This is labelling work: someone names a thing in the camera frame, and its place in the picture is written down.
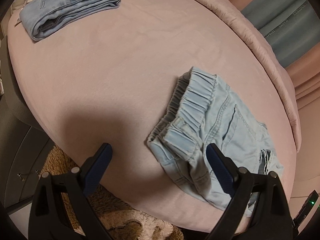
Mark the light blue strawberry pants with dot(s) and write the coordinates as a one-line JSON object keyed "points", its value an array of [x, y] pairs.
{"points": [[204, 110]]}

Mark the pink folded quilt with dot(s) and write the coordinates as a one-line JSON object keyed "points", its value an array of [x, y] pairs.
{"points": [[261, 49]]}

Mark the black tracker green light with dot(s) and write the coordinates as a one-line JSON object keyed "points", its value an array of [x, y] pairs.
{"points": [[306, 208]]}

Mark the dark bedside cabinet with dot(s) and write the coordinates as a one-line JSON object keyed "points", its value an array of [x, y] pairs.
{"points": [[24, 144]]}

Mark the folded blue denim jeans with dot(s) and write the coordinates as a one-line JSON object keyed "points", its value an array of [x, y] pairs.
{"points": [[42, 18]]}

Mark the pink curtain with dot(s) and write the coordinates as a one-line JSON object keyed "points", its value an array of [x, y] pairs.
{"points": [[304, 72]]}

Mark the teal curtain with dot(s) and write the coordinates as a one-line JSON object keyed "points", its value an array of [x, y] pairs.
{"points": [[291, 27]]}

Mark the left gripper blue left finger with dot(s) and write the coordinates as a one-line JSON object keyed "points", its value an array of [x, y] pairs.
{"points": [[48, 217]]}

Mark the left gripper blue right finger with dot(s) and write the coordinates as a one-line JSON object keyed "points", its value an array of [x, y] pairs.
{"points": [[270, 218]]}

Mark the brown fluffy rug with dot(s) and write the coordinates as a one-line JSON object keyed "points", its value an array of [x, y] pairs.
{"points": [[119, 218]]}

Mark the pink bed sheet mattress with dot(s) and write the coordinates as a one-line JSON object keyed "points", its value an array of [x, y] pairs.
{"points": [[108, 77]]}

